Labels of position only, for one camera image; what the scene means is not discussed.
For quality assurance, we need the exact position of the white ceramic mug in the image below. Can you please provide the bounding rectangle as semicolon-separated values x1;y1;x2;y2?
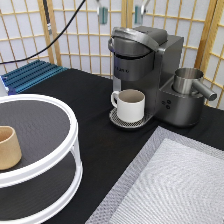
111;89;145;123

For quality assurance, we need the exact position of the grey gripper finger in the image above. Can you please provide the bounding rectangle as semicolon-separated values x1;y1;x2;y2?
134;0;150;25
96;0;108;25

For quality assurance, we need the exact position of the steel milk frother jug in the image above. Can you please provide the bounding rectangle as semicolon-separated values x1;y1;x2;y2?
173;68;217;101

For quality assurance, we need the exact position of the white two-tier round shelf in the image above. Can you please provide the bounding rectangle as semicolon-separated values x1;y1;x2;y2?
0;94;83;224

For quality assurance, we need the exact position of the grey woven placemat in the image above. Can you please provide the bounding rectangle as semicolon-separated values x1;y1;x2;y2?
85;127;224;224

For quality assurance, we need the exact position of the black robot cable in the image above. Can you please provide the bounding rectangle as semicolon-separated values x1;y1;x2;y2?
0;0;88;66

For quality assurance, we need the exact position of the tan ceramic cup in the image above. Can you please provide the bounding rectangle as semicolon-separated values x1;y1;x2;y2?
0;126;22;170

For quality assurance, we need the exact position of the grey pod coffee machine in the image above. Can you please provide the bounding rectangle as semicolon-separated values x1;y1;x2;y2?
108;26;207;130

